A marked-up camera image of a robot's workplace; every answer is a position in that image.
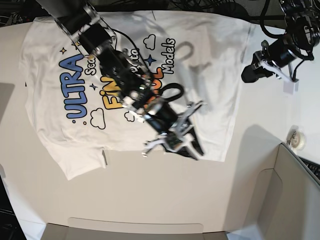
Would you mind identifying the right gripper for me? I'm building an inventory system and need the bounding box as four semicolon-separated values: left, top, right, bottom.
142;100;204;161

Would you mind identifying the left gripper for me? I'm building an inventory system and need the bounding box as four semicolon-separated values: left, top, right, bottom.
241;41;299;83

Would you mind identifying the white printed t-shirt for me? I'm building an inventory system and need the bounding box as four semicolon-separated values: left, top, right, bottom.
19;11;254;180

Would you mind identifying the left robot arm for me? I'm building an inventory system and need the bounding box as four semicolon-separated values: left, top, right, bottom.
241;0;320;84

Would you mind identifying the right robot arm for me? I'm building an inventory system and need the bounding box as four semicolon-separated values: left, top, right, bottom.
38;0;204;160

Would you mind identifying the clear tape roll dispenser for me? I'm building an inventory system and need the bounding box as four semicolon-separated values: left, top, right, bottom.
286;125;307;151

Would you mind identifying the grey cardboard box right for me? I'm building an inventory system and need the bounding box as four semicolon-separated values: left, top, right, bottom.
256;143;320;240

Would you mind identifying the grey cardboard box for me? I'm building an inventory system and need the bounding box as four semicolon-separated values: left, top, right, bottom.
41;217;228;240
256;143;320;240

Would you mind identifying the black keyboard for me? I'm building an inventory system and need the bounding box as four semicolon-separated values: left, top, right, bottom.
299;156;320;180

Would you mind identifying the grey cardboard box bottom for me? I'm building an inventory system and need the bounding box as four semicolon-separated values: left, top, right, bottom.
41;217;228;240

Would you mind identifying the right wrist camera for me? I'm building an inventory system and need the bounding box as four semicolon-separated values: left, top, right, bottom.
166;134;183;150

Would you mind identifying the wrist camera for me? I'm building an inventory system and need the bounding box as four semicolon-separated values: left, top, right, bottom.
166;134;183;150
283;81;299;95

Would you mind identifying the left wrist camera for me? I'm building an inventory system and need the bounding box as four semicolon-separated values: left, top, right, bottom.
283;81;299;95

